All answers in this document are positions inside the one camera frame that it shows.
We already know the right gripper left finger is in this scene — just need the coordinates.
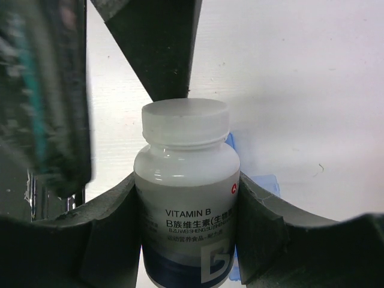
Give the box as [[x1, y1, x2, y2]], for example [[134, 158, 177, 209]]
[[1, 175, 140, 287]]

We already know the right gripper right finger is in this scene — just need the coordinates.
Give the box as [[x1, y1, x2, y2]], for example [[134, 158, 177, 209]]
[[236, 175, 383, 287]]

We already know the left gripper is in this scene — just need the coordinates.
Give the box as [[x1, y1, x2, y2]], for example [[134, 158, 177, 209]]
[[1, 1, 92, 198]]

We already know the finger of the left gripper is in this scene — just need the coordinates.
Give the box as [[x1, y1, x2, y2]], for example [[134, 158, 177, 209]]
[[92, 0, 202, 101]]

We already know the blue weekly pill organizer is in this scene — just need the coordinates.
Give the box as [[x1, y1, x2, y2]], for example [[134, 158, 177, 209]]
[[226, 133, 280, 282]]

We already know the white capped pill bottle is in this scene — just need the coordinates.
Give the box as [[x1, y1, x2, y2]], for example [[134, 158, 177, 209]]
[[134, 98, 240, 287]]

